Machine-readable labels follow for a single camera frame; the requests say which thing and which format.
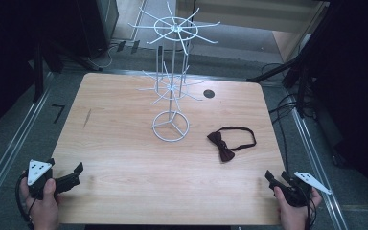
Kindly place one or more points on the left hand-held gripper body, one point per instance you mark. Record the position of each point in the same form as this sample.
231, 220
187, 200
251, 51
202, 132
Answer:
38, 171

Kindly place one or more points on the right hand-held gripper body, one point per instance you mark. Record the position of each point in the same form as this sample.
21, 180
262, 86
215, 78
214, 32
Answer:
297, 193

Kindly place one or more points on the dark cabinet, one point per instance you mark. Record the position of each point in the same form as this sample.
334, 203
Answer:
97, 25

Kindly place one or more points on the dark red bow tie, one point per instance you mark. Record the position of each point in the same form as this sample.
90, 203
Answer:
225, 151

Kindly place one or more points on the person's left hand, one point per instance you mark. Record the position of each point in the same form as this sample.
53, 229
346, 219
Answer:
43, 212

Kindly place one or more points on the metal floor rail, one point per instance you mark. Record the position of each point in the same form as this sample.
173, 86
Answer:
9, 153
316, 166

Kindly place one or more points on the black metal stand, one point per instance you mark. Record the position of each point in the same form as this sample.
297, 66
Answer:
295, 68
39, 76

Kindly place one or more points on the person's right hand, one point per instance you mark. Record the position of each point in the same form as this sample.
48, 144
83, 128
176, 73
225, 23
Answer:
294, 217

